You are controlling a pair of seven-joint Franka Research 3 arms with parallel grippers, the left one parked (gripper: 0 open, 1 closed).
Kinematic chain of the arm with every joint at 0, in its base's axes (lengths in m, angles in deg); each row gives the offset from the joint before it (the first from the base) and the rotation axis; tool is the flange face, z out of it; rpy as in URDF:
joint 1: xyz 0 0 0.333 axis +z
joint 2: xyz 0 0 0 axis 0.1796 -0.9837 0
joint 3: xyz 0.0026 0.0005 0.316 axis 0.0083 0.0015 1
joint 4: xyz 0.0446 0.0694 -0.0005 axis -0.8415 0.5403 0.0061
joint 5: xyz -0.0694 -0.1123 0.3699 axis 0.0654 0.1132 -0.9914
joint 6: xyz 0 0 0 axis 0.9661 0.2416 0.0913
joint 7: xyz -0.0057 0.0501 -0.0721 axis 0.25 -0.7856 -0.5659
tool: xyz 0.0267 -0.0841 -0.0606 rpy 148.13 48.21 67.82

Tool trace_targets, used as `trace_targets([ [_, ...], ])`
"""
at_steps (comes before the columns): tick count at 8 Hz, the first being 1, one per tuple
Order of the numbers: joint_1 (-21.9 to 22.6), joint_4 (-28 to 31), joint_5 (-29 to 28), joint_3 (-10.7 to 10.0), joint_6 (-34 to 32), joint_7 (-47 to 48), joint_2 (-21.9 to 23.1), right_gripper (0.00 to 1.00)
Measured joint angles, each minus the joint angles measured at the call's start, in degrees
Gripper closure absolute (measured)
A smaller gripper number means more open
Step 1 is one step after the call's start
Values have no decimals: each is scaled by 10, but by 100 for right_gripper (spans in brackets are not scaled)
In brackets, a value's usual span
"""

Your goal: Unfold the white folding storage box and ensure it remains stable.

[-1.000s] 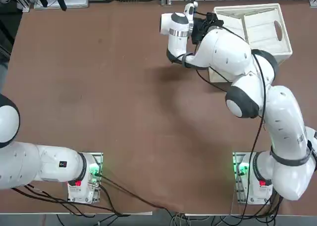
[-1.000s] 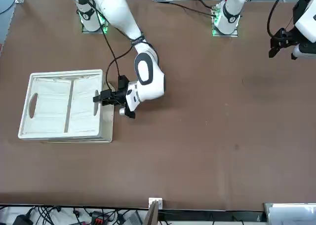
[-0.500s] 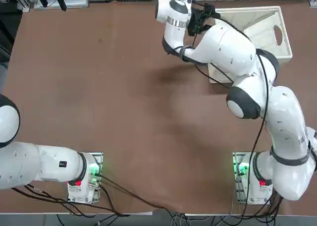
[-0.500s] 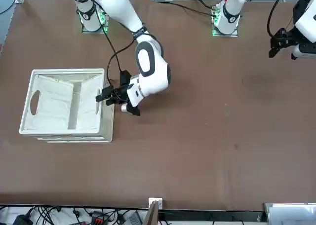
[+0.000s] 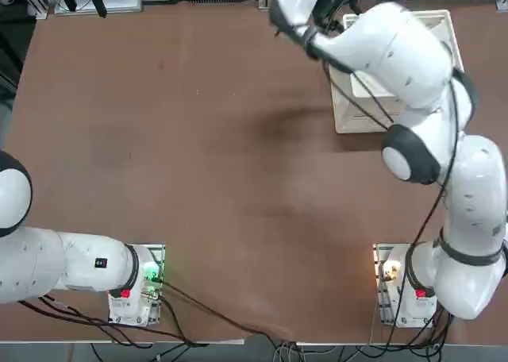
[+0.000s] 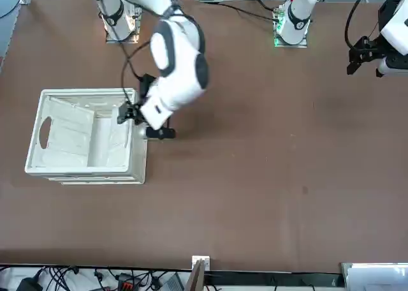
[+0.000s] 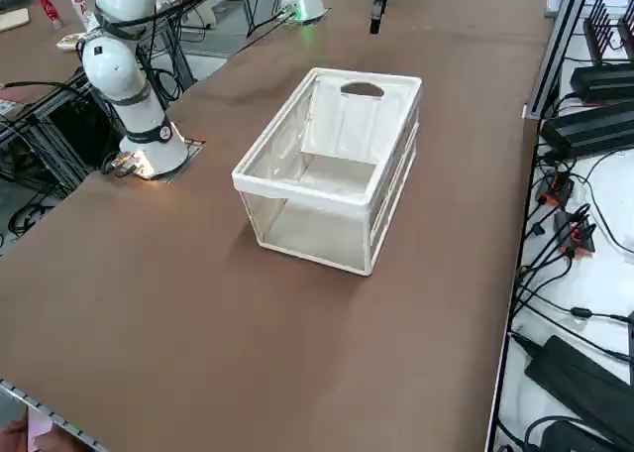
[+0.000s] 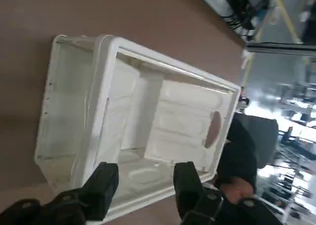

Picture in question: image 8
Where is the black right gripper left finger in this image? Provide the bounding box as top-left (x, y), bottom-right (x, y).
top-left (0, 161), bottom-right (120, 225)

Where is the aluminium frame post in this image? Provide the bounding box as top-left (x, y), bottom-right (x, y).
top-left (245, 41), bottom-right (316, 55)

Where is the person beside the table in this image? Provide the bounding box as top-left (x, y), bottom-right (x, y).
top-left (215, 112), bottom-right (280, 195)

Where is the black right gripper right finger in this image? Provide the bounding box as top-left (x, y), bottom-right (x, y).
top-left (172, 161), bottom-right (284, 225)

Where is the white folding storage box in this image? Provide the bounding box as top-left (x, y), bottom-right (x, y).
top-left (35, 33), bottom-right (241, 225)

